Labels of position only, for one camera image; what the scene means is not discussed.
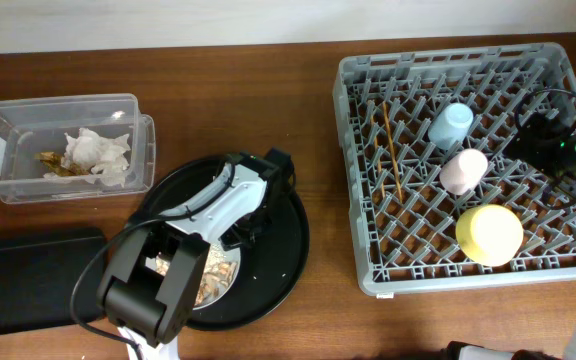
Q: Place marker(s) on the clear plastic bin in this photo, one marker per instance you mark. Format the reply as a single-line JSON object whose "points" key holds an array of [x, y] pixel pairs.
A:
{"points": [[31, 126]]}

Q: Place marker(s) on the wooden chopstick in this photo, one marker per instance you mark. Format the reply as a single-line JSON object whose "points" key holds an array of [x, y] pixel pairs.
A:
{"points": [[376, 146], [391, 148]]}

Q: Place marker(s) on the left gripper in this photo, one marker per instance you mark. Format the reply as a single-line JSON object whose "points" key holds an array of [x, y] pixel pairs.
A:
{"points": [[231, 242]]}

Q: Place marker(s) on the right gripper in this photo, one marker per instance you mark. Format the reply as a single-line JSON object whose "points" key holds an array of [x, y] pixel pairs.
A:
{"points": [[534, 137]]}

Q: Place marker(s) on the pink cup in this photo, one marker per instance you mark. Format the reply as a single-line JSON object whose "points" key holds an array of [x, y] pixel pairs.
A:
{"points": [[463, 172]]}

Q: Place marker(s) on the round black tray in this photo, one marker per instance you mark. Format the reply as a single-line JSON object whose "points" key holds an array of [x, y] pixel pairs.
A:
{"points": [[269, 269]]}

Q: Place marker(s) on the black rectangular bin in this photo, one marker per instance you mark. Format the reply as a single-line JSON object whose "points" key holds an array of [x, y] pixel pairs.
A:
{"points": [[37, 276]]}

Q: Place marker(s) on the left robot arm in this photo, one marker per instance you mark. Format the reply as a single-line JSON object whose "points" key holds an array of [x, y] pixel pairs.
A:
{"points": [[130, 293]]}

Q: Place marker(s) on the gold foil wrapper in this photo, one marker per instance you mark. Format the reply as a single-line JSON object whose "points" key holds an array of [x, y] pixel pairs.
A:
{"points": [[60, 165]]}

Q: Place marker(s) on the blue cup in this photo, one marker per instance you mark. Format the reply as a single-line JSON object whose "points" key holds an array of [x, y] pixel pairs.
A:
{"points": [[450, 126]]}

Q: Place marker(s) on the grey plate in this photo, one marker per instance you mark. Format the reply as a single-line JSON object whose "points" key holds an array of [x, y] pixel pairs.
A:
{"points": [[181, 270]]}

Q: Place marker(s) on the yellow-green bowl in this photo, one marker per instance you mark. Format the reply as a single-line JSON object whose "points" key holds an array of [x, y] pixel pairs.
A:
{"points": [[489, 235]]}

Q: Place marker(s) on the white napkin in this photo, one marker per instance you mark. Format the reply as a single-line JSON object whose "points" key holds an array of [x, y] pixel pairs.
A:
{"points": [[105, 158]]}

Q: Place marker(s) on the food scraps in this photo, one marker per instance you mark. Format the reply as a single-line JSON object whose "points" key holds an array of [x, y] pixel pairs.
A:
{"points": [[219, 274]]}

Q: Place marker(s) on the grey dishwasher rack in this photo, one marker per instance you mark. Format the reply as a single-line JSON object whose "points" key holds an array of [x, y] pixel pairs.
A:
{"points": [[411, 247]]}

